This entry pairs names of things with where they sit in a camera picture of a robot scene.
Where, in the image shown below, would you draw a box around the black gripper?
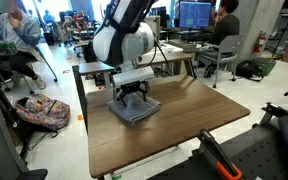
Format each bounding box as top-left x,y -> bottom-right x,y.
116,80 -> 150,108

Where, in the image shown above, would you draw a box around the grey towel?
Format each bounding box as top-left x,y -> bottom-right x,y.
107,92 -> 162,126

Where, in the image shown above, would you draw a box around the wooden desk with metal legs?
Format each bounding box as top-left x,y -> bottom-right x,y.
71,52 -> 197,101

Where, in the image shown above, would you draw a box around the white panel box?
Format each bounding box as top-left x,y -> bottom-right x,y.
144,15 -> 162,40

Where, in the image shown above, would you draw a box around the colourful patterned backpack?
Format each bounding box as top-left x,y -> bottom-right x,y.
14,93 -> 71,132

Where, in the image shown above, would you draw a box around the computer monitor with blue screen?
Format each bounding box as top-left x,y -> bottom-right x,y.
178,0 -> 213,29

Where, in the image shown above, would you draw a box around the person in dark sweater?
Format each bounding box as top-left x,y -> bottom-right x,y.
202,0 -> 241,79

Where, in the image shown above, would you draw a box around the black backpack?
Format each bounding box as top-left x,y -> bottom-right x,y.
234,59 -> 264,83

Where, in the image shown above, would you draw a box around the person in light blue hoodie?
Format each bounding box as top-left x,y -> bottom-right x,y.
0,0 -> 47,90

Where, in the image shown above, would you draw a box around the green basket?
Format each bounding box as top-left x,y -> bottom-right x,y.
253,57 -> 277,77

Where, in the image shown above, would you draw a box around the red fire extinguisher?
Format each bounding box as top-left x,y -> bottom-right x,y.
253,29 -> 267,54

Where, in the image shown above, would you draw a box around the black metal clamp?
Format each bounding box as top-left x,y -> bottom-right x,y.
258,101 -> 288,127

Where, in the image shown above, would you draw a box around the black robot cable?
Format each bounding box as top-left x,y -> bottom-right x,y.
137,39 -> 173,77

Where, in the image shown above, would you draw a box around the black clamp with orange handle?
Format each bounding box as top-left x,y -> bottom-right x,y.
196,128 -> 244,180

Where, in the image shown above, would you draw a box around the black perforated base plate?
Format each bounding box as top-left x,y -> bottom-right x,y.
147,115 -> 288,180

